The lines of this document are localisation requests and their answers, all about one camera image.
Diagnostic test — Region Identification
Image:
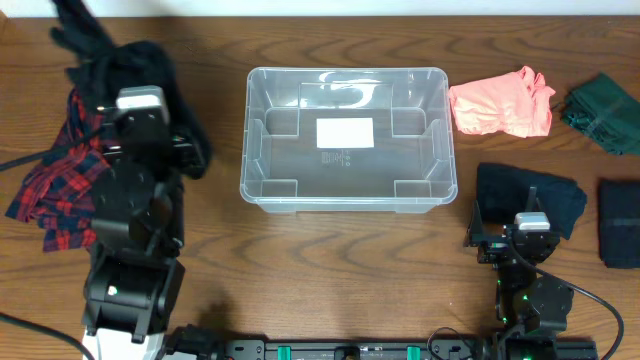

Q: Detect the black garment with tape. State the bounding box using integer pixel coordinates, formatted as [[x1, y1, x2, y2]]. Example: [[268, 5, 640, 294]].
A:
[[475, 162, 589, 241]]

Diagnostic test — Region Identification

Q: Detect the black fuzzy sweater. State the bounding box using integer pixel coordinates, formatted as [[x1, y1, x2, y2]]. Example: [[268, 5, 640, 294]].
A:
[[50, 0, 212, 179]]

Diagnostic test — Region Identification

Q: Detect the red navy plaid shirt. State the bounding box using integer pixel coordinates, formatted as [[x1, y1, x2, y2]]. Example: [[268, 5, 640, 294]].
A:
[[4, 88, 112, 253]]

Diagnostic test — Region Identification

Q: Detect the pink shirt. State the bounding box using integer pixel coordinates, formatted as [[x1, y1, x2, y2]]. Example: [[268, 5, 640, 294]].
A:
[[448, 66, 555, 138]]

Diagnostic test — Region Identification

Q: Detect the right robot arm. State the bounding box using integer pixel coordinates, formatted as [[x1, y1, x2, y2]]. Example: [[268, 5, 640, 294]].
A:
[[467, 186, 574, 359]]

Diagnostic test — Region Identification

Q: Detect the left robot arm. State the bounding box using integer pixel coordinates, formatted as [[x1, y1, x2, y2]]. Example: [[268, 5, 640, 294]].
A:
[[82, 109, 480, 360]]

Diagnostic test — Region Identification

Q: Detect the dark navy folded garment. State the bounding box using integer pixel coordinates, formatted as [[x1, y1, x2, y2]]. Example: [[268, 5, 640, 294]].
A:
[[598, 180, 639, 269]]

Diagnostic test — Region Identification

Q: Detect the dark green folded garment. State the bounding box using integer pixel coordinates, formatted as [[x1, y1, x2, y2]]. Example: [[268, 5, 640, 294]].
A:
[[561, 73, 639, 155]]

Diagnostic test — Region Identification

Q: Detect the clear plastic storage bin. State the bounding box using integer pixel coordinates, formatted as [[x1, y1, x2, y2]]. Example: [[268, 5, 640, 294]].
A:
[[239, 67, 458, 213]]

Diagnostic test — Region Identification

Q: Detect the white label in bin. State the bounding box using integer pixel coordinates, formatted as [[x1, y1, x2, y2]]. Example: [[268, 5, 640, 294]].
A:
[[316, 118, 374, 149]]

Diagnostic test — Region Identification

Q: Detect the black mounting rail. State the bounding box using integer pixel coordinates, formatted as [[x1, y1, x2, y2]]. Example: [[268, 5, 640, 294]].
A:
[[164, 324, 599, 360]]

